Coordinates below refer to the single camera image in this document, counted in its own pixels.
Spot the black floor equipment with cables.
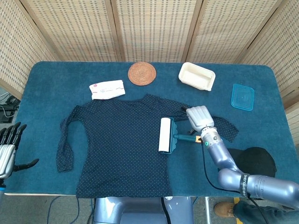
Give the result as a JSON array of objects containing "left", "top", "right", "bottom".
[{"left": 0, "top": 92, "right": 21, "bottom": 124}]

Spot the blue table cloth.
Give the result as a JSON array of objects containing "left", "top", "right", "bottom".
[{"left": 4, "top": 61, "right": 295, "bottom": 198}]

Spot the white wet wipes pack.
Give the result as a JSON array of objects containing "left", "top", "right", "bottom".
[{"left": 88, "top": 79, "right": 126, "bottom": 101}]

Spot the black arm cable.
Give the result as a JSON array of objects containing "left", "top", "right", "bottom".
[{"left": 201, "top": 142, "right": 268, "bottom": 224}]

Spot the teal trouser leg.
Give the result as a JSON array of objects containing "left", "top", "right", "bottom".
[{"left": 233, "top": 200, "right": 299, "bottom": 224}]

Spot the woven bamboo folding screen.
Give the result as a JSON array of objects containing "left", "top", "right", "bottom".
[{"left": 0, "top": 0, "right": 299, "bottom": 145}]

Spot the blue plastic container lid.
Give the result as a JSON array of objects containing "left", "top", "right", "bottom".
[{"left": 230, "top": 83, "right": 255, "bottom": 112}]

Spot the round woven rattan coaster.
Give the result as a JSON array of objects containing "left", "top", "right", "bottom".
[{"left": 128, "top": 61, "right": 157, "bottom": 86}]

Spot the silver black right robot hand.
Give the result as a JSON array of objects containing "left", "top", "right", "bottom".
[{"left": 182, "top": 105, "right": 215, "bottom": 136}]

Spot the cream plastic food container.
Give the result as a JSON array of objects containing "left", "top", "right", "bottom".
[{"left": 178, "top": 62, "right": 216, "bottom": 92}]

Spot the teal lint roller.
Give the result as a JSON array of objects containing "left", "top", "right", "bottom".
[{"left": 158, "top": 117, "right": 203, "bottom": 156}]

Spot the black cap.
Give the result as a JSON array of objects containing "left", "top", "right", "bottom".
[{"left": 228, "top": 147, "right": 278, "bottom": 179}]

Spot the blue-grey robot torso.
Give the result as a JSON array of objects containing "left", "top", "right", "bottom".
[{"left": 93, "top": 196, "right": 195, "bottom": 224}]

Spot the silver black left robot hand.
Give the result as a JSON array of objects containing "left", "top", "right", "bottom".
[{"left": 0, "top": 121, "right": 40, "bottom": 181}]

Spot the white table leg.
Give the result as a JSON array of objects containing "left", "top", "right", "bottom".
[{"left": 205, "top": 196, "right": 210, "bottom": 224}]

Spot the brown shoe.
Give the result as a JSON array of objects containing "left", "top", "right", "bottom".
[{"left": 214, "top": 202, "right": 235, "bottom": 218}]

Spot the navy polka dot shirt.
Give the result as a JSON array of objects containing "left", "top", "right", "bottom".
[{"left": 55, "top": 93, "right": 239, "bottom": 199}]

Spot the blue floor cable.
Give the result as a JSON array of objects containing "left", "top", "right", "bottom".
[{"left": 46, "top": 196, "right": 81, "bottom": 224}]

